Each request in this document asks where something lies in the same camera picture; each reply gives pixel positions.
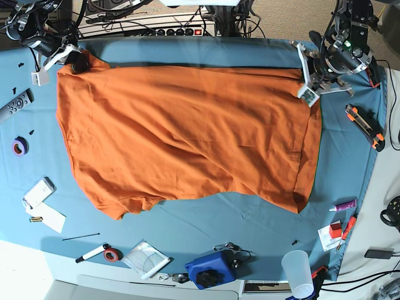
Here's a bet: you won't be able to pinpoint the white paper leaflet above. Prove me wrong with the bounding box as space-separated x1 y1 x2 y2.
317 225 341 252

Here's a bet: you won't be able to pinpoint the red screwdriver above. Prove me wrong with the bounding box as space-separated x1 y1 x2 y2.
336 215 357 252

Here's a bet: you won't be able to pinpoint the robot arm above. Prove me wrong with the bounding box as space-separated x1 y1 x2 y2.
291 1 381 107
3 1 89 86

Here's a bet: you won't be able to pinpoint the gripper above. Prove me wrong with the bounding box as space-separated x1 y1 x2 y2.
290 40 354 108
31 44 89 86

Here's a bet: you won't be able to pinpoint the purple tape roll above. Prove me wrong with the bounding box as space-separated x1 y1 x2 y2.
12 136 29 157

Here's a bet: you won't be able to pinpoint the translucent plastic cup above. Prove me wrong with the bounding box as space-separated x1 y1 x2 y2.
281 250 314 299

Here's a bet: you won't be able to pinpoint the orange black clamp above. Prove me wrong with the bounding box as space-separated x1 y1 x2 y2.
366 57 381 88

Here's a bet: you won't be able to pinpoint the grey remote control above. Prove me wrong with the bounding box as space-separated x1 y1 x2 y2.
0 88 33 123

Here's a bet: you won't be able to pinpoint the small red cube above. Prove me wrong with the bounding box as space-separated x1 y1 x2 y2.
329 222 342 239

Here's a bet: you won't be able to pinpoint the white phone box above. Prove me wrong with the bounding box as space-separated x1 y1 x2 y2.
22 177 56 209

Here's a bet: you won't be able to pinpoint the orange t-shirt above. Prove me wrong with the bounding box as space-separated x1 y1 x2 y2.
56 56 322 219

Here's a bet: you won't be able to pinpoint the silver carabiner keys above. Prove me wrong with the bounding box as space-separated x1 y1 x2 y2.
157 273 190 284

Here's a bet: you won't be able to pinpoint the blue plastic box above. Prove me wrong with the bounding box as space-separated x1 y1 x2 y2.
185 251 236 290

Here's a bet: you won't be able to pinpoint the black zip tie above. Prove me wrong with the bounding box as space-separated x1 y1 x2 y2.
62 232 100 241

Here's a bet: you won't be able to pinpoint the rolled printed paper sheet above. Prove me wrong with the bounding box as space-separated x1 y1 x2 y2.
121 241 171 281

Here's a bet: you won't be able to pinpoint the white marker pen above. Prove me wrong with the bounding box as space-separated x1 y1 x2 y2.
75 244 111 263

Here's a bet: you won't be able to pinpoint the black power adapter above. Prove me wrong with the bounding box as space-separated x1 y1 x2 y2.
364 249 394 259

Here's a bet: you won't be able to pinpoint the purple glue tube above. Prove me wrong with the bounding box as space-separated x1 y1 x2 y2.
329 199 357 212

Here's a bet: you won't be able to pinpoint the small gold battery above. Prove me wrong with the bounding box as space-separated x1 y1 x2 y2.
29 217 43 223

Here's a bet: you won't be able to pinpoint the red tape roll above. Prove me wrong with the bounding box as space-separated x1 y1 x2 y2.
103 247 124 263

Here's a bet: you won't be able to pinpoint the white power strip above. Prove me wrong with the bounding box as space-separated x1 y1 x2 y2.
79 12 216 39

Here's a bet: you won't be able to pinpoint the black round dotted object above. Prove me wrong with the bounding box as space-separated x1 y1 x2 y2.
380 196 400 231

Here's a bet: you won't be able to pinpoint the white paper card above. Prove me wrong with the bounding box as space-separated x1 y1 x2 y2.
26 202 66 234

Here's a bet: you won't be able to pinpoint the orange black utility knife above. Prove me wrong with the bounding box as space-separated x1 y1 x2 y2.
345 104 386 152

